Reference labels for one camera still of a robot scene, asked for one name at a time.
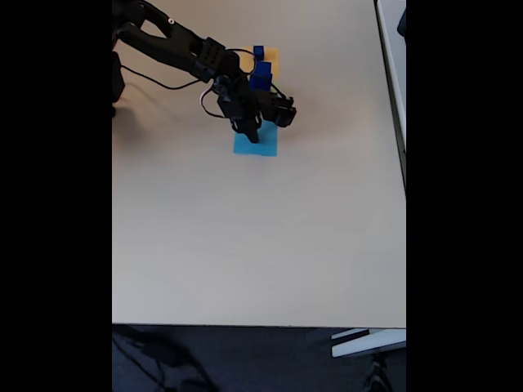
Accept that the medium blue cube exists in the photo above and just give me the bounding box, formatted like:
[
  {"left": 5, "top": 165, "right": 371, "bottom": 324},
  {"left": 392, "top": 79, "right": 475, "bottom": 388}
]
[{"left": 248, "top": 60, "right": 275, "bottom": 93}]

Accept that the light blue paper square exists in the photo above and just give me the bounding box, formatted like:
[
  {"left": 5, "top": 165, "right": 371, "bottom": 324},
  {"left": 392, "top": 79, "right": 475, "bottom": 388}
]
[{"left": 232, "top": 118, "right": 279, "bottom": 158}]

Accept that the orange paper square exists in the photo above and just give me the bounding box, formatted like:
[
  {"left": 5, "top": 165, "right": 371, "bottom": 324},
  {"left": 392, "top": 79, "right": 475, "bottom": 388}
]
[{"left": 239, "top": 47, "right": 282, "bottom": 79}]

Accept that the white neighbouring table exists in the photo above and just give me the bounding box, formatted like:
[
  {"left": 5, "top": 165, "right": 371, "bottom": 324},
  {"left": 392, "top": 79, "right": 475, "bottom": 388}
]
[{"left": 373, "top": 0, "right": 407, "bottom": 193}]

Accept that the white table foot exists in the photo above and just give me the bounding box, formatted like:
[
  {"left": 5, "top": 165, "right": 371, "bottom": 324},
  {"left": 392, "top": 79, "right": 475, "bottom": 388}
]
[{"left": 330, "top": 328, "right": 407, "bottom": 359}]

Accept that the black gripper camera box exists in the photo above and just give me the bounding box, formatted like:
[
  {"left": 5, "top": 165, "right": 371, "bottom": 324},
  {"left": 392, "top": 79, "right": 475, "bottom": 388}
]
[{"left": 256, "top": 90, "right": 298, "bottom": 129}]

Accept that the black floor cable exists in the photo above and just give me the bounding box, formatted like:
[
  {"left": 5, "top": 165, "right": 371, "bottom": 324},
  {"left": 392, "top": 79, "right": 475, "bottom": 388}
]
[{"left": 112, "top": 326, "right": 213, "bottom": 392}]

